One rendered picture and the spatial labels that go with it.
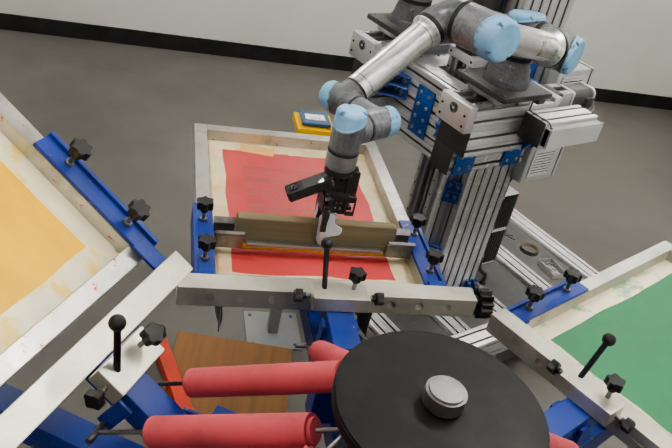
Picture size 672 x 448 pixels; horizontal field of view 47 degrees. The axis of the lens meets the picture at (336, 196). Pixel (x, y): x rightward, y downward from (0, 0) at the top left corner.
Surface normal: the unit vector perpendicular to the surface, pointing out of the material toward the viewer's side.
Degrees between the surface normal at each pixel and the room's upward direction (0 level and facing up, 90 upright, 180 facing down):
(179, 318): 0
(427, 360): 0
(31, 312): 32
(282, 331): 0
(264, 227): 90
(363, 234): 90
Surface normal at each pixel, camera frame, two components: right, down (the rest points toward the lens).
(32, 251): 0.65, -0.54
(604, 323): 0.19, -0.84
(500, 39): 0.58, 0.49
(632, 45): 0.17, 0.54
